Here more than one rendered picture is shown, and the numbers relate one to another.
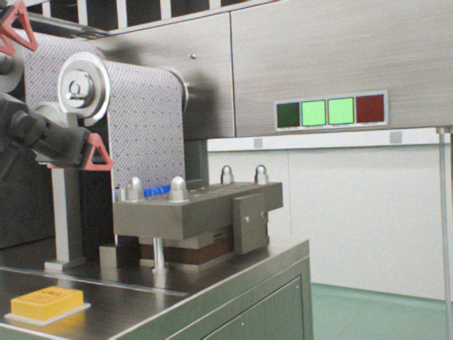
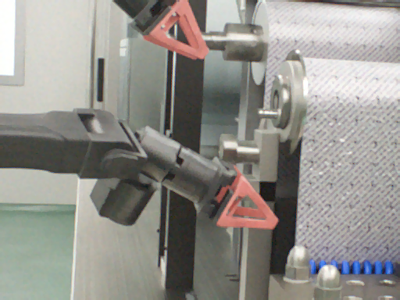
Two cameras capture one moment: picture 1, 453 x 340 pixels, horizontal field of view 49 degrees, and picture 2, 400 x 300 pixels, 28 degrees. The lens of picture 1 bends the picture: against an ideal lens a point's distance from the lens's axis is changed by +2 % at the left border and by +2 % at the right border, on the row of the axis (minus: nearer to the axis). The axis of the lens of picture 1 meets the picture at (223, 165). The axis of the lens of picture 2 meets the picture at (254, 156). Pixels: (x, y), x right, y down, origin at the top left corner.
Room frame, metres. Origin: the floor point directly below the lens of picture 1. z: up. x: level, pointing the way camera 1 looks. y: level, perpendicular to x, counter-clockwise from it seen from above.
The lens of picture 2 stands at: (0.18, -0.48, 1.30)
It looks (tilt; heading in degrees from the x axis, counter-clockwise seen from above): 7 degrees down; 45
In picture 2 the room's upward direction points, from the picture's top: 3 degrees clockwise
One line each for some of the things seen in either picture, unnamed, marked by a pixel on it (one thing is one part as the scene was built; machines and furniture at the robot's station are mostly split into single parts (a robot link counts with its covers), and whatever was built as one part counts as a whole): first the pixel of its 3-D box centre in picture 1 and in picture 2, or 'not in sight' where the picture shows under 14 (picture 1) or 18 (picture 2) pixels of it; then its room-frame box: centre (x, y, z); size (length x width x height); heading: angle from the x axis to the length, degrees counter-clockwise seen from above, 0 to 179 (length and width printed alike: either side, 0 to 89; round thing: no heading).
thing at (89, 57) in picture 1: (83, 89); (291, 101); (1.00, 0.27, 1.25); 0.15 x 0.01 x 0.15; 58
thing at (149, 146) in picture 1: (150, 155); (380, 209); (1.07, 0.16, 1.11); 0.23 x 0.01 x 0.18; 148
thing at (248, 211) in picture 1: (250, 222); not in sight; (1.00, -0.05, 0.96); 0.10 x 0.03 x 0.11; 148
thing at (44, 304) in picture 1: (48, 303); not in sight; (0.71, 0.26, 0.91); 0.07 x 0.07 x 0.02; 58
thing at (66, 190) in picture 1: (61, 189); (248, 233); (0.98, 0.32, 1.05); 0.06 x 0.05 x 0.31; 148
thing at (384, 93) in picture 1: (327, 112); not in sight; (1.06, -0.23, 1.18); 0.25 x 0.01 x 0.07; 58
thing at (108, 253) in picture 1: (155, 241); not in sight; (1.07, 0.16, 0.92); 0.28 x 0.04 x 0.04; 148
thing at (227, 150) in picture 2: not in sight; (227, 148); (0.95, 0.34, 1.18); 0.04 x 0.02 x 0.04; 58
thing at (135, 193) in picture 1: (134, 189); (298, 262); (0.92, 0.17, 1.05); 0.04 x 0.04 x 0.04
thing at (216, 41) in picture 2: not in sight; (207, 40); (1.06, 0.53, 1.33); 0.06 x 0.03 x 0.03; 148
